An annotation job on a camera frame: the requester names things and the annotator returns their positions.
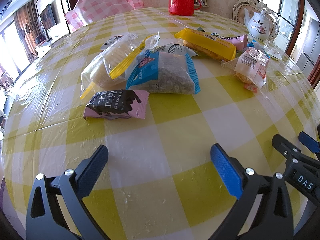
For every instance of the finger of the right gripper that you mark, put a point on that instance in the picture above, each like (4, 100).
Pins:
(309, 142)
(288, 150)

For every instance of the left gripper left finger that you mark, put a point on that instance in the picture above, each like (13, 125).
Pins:
(45, 219)

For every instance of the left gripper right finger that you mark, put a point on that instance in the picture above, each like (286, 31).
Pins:
(274, 218)

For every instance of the clear bread packet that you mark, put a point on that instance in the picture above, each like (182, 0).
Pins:
(250, 68)

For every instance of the yellow biscuit package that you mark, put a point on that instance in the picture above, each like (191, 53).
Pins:
(210, 45)

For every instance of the pink chocolate snack packet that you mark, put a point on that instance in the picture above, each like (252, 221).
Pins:
(115, 104)

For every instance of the blue seed snack bag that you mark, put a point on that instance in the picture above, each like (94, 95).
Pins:
(161, 72)

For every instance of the clear rice cracker bag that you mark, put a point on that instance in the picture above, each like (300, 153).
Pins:
(115, 62)

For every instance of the white green snack packet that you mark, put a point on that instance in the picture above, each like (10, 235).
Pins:
(174, 46)

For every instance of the small clear white packet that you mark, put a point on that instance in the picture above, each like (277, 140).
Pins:
(271, 52)

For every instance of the pink wafer packet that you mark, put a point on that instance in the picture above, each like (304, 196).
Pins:
(239, 41)

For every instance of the yellow green checkered tablecloth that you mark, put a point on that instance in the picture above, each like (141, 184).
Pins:
(159, 182)

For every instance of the white floral teapot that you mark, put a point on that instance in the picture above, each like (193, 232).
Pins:
(259, 25)

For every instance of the white ornate chair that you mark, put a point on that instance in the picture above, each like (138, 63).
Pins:
(252, 6)

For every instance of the wooden corner shelf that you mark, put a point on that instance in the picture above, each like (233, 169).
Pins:
(201, 1)

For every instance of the pink checkered covered chair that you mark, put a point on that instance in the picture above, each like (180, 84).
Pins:
(89, 11)

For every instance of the wall television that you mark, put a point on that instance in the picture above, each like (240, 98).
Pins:
(47, 18)

